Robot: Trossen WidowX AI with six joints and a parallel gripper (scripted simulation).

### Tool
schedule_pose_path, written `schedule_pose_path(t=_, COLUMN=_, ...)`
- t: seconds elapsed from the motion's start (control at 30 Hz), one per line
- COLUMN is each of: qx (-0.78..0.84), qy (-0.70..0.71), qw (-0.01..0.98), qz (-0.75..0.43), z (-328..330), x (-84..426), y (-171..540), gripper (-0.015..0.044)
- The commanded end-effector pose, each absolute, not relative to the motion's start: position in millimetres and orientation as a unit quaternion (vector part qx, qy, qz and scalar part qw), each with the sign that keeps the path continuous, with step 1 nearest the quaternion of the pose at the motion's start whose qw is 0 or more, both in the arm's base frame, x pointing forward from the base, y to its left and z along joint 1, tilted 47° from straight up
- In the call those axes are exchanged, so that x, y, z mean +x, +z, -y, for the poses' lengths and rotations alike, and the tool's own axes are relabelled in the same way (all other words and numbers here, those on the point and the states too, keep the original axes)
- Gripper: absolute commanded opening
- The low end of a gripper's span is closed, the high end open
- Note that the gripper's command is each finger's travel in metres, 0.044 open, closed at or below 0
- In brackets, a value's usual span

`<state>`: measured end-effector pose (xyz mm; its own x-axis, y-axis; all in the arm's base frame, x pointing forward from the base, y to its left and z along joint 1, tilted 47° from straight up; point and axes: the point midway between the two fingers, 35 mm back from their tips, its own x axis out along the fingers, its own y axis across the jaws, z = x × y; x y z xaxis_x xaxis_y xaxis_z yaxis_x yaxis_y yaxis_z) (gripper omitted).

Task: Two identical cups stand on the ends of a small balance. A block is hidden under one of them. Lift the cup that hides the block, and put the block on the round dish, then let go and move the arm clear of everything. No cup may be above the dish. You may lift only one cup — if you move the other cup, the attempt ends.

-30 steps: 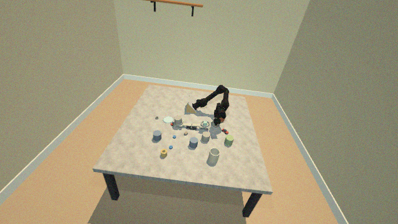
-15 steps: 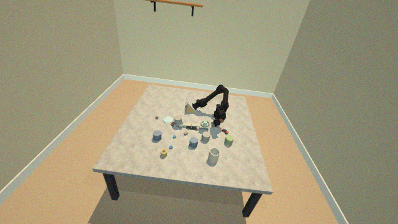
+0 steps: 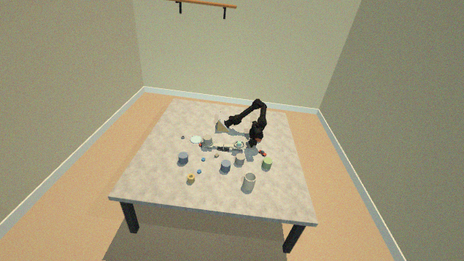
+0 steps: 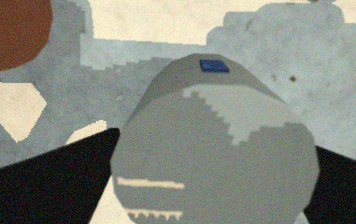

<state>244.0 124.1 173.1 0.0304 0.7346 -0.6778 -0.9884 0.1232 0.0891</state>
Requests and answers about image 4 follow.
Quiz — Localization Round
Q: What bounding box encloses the grey cylinder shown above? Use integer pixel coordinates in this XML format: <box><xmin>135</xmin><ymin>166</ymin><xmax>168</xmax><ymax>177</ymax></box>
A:
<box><xmin>110</xmin><ymin>53</ymin><xmax>319</xmax><ymax>224</ymax></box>

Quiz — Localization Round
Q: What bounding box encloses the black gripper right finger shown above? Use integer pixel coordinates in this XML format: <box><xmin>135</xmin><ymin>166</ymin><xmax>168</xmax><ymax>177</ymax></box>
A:
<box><xmin>302</xmin><ymin>145</ymin><xmax>356</xmax><ymax>224</ymax></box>

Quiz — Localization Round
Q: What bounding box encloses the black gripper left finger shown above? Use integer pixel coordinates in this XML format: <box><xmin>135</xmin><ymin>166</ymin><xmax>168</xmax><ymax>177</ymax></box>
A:
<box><xmin>0</xmin><ymin>128</ymin><xmax>120</xmax><ymax>224</ymax></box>

